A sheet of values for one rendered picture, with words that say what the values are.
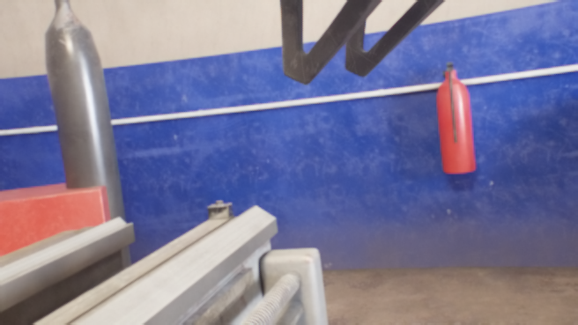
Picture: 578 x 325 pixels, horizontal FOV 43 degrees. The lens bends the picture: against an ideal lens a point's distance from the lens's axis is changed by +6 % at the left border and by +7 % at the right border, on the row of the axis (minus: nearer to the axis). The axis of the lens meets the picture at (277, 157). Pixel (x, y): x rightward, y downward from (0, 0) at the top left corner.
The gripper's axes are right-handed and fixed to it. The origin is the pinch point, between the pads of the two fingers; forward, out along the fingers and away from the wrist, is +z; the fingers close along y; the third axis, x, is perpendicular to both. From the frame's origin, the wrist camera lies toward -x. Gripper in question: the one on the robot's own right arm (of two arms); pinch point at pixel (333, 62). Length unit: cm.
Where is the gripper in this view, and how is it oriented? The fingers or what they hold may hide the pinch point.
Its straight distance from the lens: 40.4
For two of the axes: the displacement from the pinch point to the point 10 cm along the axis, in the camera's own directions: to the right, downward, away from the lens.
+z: -3.5, 8.9, 3.0
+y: -4.1, 1.4, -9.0
